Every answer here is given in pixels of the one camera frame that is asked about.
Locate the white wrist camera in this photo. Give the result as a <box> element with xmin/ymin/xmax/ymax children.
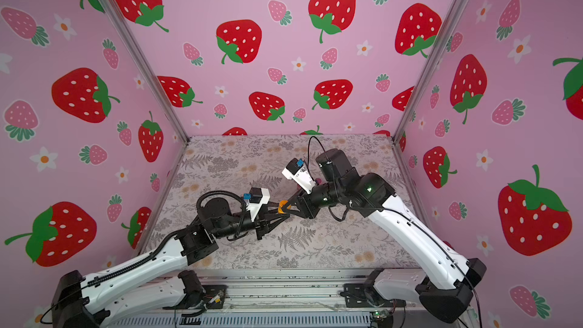
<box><xmin>243</xmin><ymin>188</ymin><xmax>270</xmax><ymax>222</ymax></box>
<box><xmin>282</xmin><ymin>158</ymin><xmax>317</xmax><ymax>194</ymax></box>

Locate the orange paint jar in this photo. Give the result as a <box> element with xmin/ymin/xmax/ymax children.
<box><xmin>278</xmin><ymin>200</ymin><xmax>288</xmax><ymax>214</ymax></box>

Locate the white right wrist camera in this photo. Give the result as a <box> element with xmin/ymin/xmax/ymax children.
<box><xmin>282</xmin><ymin>158</ymin><xmax>317</xmax><ymax>194</ymax></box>

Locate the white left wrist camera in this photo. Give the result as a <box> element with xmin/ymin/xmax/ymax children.
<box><xmin>243</xmin><ymin>188</ymin><xmax>270</xmax><ymax>222</ymax></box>

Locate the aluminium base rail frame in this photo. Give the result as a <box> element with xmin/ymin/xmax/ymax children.
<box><xmin>108</xmin><ymin>268</ymin><xmax>446</xmax><ymax>327</ymax></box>

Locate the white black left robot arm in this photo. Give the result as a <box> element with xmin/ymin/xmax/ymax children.
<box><xmin>40</xmin><ymin>188</ymin><xmax>289</xmax><ymax>327</ymax></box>

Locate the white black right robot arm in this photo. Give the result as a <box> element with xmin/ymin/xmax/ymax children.
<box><xmin>282</xmin><ymin>149</ymin><xmax>487</xmax><ymax>323</ymax></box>

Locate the floral patterned table mat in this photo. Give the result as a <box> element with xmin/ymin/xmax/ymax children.
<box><xmin>142</xmin><ymin>135</ymin><xmax>416</xmax><ymax>270</ymax></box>

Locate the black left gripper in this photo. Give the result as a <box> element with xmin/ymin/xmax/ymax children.
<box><xmin>210</xmin><ymin>202</ymin><xmax>287</xmax><ymax>243</ymax></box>

